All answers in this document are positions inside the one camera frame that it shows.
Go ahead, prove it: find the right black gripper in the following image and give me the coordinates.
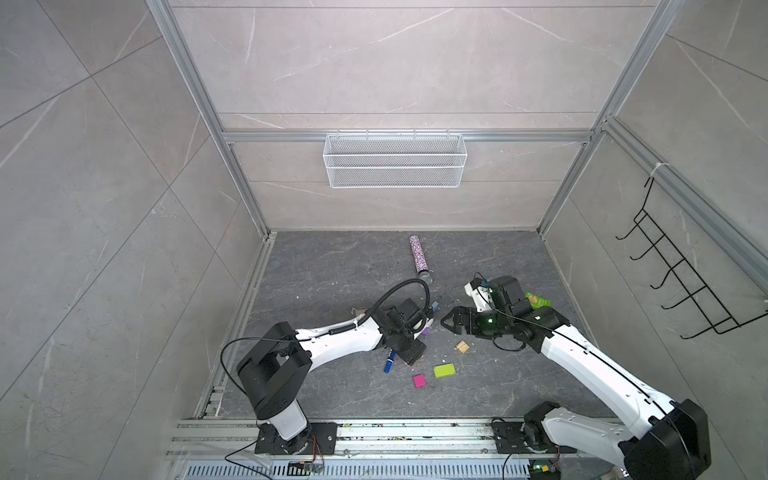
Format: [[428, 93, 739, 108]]
[[441, 306, 513, 337]]

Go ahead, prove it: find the blue white marker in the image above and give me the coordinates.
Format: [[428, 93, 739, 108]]
[[383, 351, 396, 373]]

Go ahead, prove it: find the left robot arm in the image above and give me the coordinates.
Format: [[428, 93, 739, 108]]
[[235, 299, 434, 452]]

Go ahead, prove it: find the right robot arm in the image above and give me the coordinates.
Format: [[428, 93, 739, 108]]
[[441, 276, 712, 479]]

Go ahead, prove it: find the magenta cube block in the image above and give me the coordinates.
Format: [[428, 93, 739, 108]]
[[413, 374, 427, 388]]

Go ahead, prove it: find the lime green block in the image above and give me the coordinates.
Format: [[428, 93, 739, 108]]
[[433, 363, 456, 378]]

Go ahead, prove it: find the glitter sprinkle tube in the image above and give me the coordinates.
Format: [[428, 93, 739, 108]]
[[409, 235, 432, 284]]

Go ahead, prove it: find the green circuit board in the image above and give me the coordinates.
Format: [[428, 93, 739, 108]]
[[529, 460, 561, 480]]

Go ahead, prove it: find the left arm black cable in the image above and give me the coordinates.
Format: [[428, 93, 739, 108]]
[[219, 277, 432, 397]]

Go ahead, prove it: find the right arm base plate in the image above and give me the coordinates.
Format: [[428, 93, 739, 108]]
[[489, 418, 577, 455]]

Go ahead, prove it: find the white wire mesh basket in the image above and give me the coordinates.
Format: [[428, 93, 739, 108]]
[[323, 133, 468, 189]]

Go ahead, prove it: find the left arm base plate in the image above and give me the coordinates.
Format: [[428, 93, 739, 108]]
[[254, 422, 339, 455]]

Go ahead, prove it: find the black wire hook rack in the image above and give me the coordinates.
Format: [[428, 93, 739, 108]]
[[615, 177, 767, 340]]

